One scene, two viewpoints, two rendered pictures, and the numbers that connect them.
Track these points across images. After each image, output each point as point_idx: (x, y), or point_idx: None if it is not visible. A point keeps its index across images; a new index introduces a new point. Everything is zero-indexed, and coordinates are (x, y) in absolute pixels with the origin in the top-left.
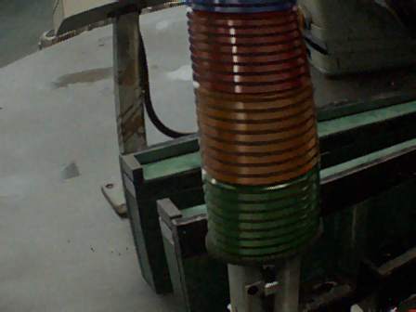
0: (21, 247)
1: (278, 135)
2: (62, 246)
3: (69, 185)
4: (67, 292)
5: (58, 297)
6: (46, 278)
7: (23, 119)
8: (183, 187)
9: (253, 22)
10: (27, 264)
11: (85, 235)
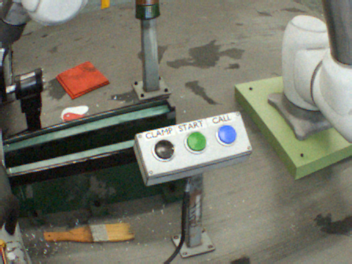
0: (265, 199)
1: None
2: (238, 203)
3: (237, 253)
4: (233, 170)
5: (238, 166)
6: (247, 178)
7: None
8: None
9: None
10: (260, 186)
11: (224, 214)
